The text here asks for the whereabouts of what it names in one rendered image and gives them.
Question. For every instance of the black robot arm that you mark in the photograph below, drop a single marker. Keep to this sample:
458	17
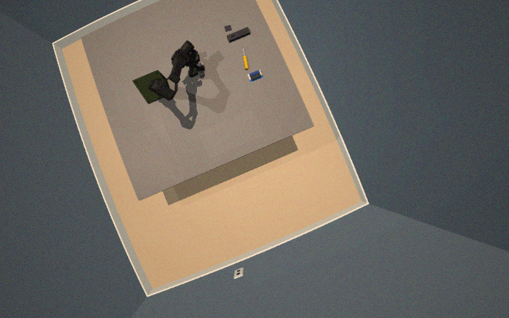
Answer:
179	60

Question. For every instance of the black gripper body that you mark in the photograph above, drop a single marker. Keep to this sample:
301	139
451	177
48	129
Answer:
193	70

